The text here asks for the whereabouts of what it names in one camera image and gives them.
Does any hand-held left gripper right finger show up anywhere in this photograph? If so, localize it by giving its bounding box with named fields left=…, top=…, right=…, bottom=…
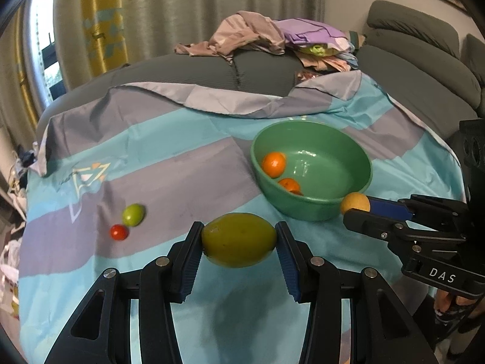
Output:
left=275, top=221, right=434, bottom=364

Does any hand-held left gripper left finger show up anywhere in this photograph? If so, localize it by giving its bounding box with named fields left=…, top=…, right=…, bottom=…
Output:
left=43, top=221, right=205, bottom=364

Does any striped blue bed sheet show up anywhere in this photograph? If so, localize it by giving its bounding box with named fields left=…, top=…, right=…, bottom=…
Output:
left=17, top=72, right=467, bottom=364

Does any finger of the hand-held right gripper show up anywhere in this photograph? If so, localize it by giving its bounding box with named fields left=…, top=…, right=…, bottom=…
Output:
left=343, top=207, right=467, bottom=271
left=367, top=195, right=468, bottom=233

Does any bright orange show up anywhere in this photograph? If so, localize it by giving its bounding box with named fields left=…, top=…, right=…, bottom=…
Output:
left=262, top=152, right=287, bottom=178

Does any grey curtain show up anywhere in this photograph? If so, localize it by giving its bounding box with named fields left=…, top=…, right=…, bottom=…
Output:
left=53, top=0, right=85, bottom=89
left=125, top=0, right=327, bottom=65
left=0, top=45, right=24, bottom=152

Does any pile of mixed clothes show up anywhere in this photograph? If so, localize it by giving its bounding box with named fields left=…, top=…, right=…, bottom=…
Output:
left=296, top=43, right=360, bottom=82

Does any person's right hand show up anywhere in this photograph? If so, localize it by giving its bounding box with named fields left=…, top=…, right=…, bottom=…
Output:
left=434, top=290, right=476, bottom=317

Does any green plastic bowl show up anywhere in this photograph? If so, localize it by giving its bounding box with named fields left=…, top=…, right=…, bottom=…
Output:
left=250, top=120, right=374, bottom=221

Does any dark orange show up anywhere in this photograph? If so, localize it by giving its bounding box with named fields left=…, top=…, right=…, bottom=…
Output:
left=278, top=178, right=303, bottom=196

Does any green fruit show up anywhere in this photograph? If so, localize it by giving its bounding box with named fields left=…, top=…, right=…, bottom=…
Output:
left=122, top=204, right=146, bottom=227
left=201, top=213, right=278, bottom=268

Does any purple garment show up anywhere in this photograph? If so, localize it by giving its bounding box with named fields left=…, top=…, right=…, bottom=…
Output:
left=275, top=18, right=351, bottom=52

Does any white plastic bag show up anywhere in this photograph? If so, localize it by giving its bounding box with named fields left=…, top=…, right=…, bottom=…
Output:
left=8, top=176, right=31, bottom=207
left=0, top=237, right=20, bottom=319

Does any narrow yellow curtain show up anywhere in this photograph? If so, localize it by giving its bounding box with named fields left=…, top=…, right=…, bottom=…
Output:
left=14, top=15, right=39, bottom=122

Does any pink garment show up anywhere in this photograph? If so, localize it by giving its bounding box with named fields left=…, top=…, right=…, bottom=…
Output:
left=174, top=10, right=286, bottom=63

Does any person's right forearm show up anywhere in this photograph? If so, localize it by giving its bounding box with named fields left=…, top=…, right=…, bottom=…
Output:
left=432, top=307, right=485, bottom=362

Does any window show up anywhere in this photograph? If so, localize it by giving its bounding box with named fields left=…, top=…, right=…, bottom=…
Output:
left=28, top=0, right=66, bottom=103

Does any grey sofa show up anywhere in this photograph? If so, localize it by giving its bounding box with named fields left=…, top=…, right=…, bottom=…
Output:
left=36, top=0, right=485, bottom=148

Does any small tan fruit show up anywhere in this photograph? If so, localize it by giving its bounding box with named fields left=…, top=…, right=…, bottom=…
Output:
left=340, top=193, right=371, bottom=216

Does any yellow patterned curtain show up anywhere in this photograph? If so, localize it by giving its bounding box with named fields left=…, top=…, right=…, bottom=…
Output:
left=81, top=0, right=128, bottom=77

